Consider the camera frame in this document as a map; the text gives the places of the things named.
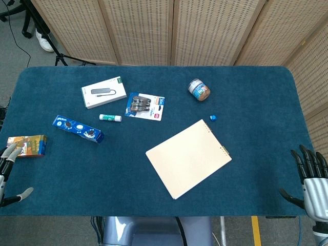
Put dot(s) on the small jar blue label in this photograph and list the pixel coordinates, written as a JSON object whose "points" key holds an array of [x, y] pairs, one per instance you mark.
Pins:
{"points": [[199, 90]]}

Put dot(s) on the blue table cloth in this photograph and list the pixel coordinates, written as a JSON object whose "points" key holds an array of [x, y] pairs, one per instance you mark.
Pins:
{"points": [[128, 174]]}

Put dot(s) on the beige paper folder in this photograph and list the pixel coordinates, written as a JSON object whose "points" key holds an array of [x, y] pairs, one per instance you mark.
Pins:
{"points": [[188, 159]]}

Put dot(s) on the wooden woven folding screen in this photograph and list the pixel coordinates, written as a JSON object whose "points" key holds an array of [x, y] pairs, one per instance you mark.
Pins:
{"points": [[205, 30]]}

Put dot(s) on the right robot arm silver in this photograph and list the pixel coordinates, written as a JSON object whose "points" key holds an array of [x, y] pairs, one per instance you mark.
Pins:
{"points": [[321, 234]]}

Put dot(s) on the black office chair base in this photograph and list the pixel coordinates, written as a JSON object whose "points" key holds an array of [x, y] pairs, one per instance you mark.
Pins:
{"points": [[27, 28]]}

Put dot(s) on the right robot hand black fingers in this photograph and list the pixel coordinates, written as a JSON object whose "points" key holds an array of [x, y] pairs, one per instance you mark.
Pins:
{"points": [[315, 194]]}

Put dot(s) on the white green glue stick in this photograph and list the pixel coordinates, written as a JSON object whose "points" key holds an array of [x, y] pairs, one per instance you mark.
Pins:
{"points": [[110, 117]]}

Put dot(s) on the black tripod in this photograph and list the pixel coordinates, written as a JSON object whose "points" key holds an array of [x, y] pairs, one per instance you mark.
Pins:
{"points": [[60, 57]]}

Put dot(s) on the orange green carton box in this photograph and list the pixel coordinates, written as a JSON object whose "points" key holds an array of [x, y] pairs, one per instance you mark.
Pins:
{"points": [[29, 146]]}

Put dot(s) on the left robot hand grey fingertips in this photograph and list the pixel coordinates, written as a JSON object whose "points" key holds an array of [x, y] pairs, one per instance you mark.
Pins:
{"points": [[5, 160]]}

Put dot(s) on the blue cookie box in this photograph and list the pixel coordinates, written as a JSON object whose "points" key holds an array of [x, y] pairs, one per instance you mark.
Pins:
{"points": [[77, 128]]}

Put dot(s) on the battery blister pack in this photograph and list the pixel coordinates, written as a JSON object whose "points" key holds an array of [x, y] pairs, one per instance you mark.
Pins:
{"points": [[144, 106]]}

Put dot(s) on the white shoe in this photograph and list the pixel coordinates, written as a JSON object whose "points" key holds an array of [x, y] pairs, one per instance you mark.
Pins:
{"points": [[44, 42]]}

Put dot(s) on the small blue wrapped candy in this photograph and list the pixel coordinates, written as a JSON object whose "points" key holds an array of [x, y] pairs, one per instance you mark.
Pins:
{"points": [[213, 118]]}

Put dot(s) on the white usb hub box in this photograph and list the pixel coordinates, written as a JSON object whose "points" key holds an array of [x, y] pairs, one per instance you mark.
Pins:
{"points": [[103, 91]]}

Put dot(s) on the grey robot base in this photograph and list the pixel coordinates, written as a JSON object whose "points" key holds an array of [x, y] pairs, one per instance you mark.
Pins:
{"points": [[153, 232]]}

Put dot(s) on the metal table leg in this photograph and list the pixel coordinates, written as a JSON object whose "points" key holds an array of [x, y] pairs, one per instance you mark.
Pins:
{"points": [[223, 230]]}

